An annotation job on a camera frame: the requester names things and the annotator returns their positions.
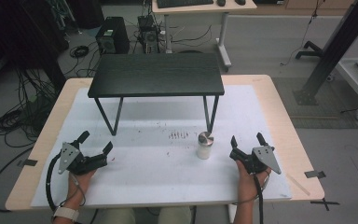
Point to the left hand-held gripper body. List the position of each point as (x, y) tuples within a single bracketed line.
[(84, 163)]

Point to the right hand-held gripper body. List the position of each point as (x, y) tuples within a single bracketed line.
[(250, 161)]

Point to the white shaker with metal lid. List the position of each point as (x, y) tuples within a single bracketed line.
[(204, 149)]

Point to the black raised shelf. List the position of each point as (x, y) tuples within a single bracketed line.
[(157, 73)]

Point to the person's left hand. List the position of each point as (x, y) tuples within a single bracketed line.
[(77, 186)]

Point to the person's right hand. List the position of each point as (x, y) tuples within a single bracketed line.
[(248, 186)]

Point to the white band wristwatch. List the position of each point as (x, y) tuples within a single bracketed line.
[(65, 213)]

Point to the black tape piece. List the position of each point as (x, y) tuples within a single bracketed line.
[(29, 162), (314, 174)]

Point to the white table leg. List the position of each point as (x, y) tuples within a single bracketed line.
[(231, 214)]

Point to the white board mat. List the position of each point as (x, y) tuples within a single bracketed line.
[(155, 180)]

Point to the grey floor mat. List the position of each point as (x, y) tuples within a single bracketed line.
[(323, 115)]

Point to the black tape cross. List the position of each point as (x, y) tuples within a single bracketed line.
[(324, 203)]

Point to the person's right leg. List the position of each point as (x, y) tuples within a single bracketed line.
[(174, 216)]

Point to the black stand foot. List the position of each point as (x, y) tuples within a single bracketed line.
[(309, 49)]

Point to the black computer tower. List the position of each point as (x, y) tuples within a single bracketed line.
[(113, 35)]

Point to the white wheeled cart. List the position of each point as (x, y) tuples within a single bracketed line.
[(355, 74)]

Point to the black metal stand beam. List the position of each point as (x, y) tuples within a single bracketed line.
[(335, 46)]

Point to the light wooden desk white legs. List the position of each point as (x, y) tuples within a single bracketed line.
[(205, 7)]

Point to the black computer mouse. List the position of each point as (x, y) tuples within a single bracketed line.
[(221, 2), (240, 2)]

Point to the black keyboard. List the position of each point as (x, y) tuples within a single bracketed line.
[(185, 2)]

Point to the open frame computer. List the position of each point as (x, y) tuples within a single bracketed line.
[(148, 35)]

